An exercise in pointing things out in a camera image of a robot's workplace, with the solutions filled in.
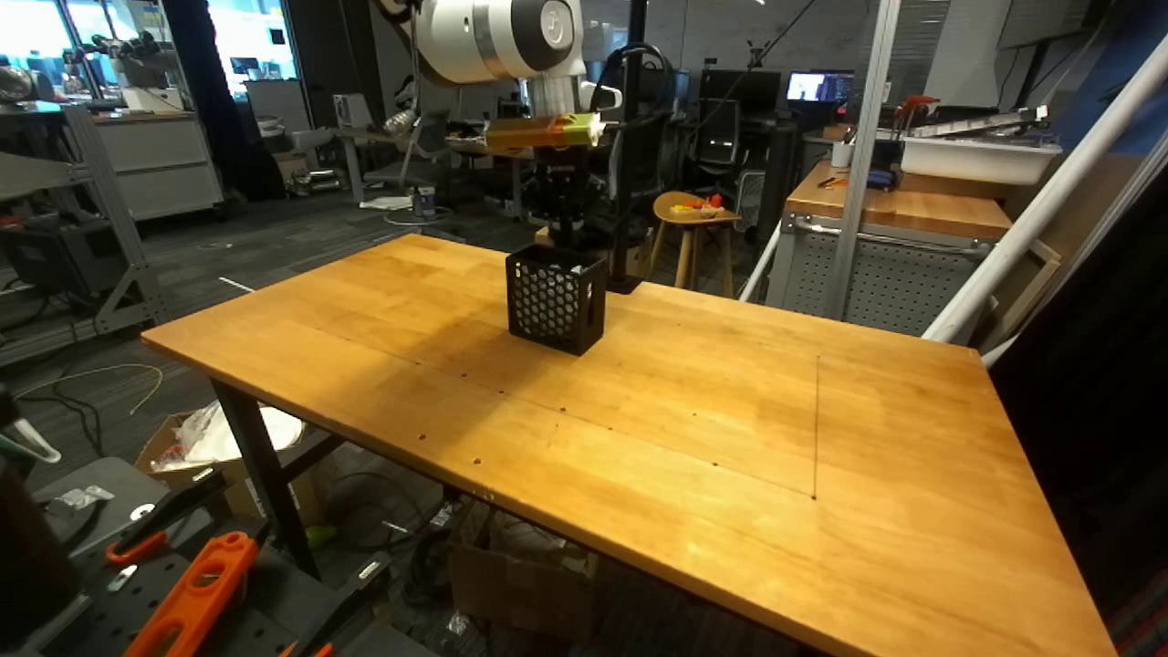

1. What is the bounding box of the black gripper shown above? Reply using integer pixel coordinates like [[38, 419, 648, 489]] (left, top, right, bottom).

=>
[[533, 150, 601, 252]]

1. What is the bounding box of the black perforated plastic basket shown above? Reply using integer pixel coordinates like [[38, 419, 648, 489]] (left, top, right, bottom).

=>
[[505, 244, 607, 354]]

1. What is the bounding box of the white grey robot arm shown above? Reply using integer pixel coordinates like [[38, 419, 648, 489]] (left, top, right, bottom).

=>
[[376, 0, 607, 157]]

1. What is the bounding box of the black vertical stand pole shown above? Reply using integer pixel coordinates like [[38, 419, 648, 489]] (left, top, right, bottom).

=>
[[611, 0, 646, 291]]

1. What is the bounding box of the round wooden stool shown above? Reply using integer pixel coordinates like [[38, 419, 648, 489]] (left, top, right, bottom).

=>
[[646, 191, 742, 290]]

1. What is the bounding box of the computer monitor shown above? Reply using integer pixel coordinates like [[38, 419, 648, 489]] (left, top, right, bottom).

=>
[[786, 70, 852, 105]]

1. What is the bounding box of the wooden top workbench cabinet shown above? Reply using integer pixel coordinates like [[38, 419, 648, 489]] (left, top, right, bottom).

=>
[[763, 163, 1011, 337]]

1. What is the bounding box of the white leaning pole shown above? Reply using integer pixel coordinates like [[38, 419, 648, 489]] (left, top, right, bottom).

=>
[[922, 37, 1168, 345]]

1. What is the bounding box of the orange handled tool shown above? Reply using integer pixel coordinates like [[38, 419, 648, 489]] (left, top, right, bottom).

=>
[[124, 530, 260, 657]]

